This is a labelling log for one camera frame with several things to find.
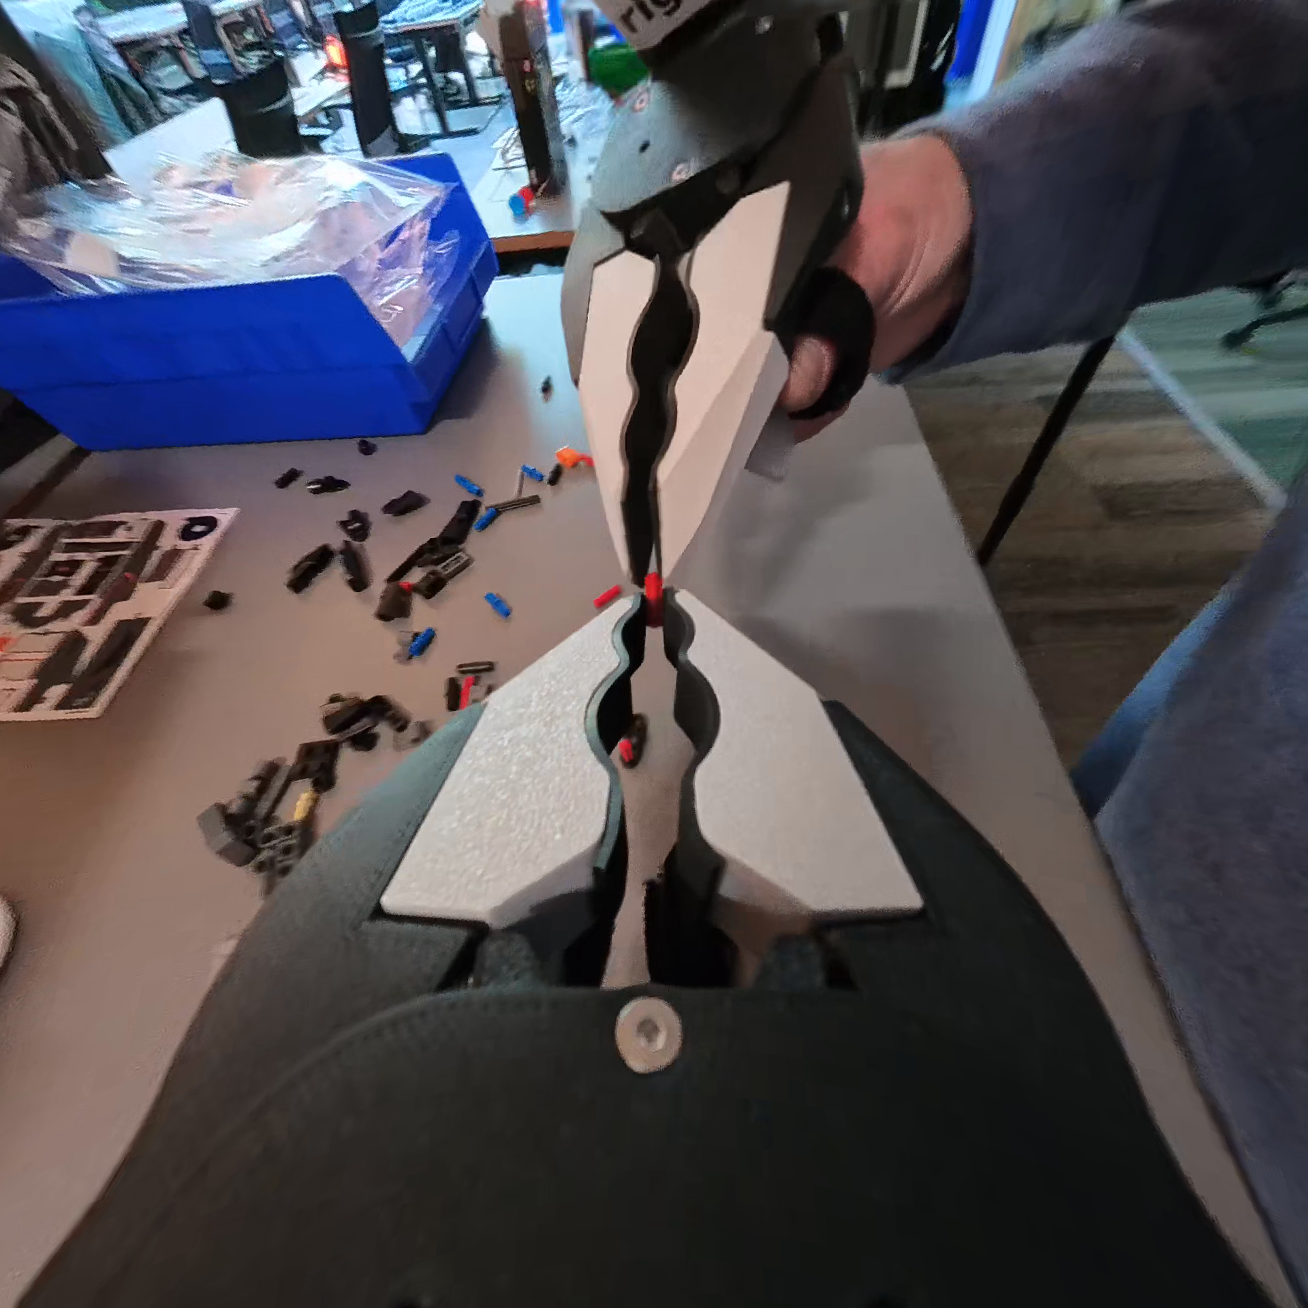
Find tall black box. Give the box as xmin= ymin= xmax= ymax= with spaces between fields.
xmin=502 ymin=0 xmax=569 ymax=197

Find lego sticker sheet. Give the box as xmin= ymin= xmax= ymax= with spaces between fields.
xmin=0 ymin=505 xmax=240 ymax=722

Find scattered loose lego pieces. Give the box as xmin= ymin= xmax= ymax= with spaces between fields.
xmin=197 ymin=379 xmax=656 ymax=892

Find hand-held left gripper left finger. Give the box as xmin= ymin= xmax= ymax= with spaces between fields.
xmin=379 ymin=594 xmax=652 ymax=983

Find grey background table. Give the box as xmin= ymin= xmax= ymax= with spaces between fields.
xmin=103 ymin=91 xmax=589 ymax=255

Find black cylinder stand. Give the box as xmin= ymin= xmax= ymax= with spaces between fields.
xmin=216 ymin=0 xmax=309 ymax=158
xmin=332 ymin=0 xmax=402 ymax=157

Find person's right forearm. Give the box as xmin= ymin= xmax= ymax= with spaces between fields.
xmin=888 ymin=0 xmax=1308 ymax=387

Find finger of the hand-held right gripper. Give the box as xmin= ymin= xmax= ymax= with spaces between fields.
xmin=575 ymin=250 xmax=676 ymax=577
xmin=653 ymin=182 xmax=800 ymax=580

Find crumpled clear plastic bags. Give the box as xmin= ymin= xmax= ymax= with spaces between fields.
xmin=0 ymin=150 xmax=482 ymax=361

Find blue storage bin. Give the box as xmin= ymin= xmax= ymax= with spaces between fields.
xmin=0 ymin=150 xmax=502 ymax=452

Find person's right hand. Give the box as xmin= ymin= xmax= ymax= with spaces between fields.
xmin=779 ymin=135 xmax=975 ymax=442

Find green round object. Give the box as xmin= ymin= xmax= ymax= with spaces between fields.
xmin=588 ymin=40 xmax=650 ymax=97

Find black metal leg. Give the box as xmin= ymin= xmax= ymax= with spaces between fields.
xmin=975 ymin=331 xmax=1120 ymax=568

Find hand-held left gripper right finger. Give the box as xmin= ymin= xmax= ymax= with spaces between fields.
xmin=661 ymin=589 xmax=927 ymax=969

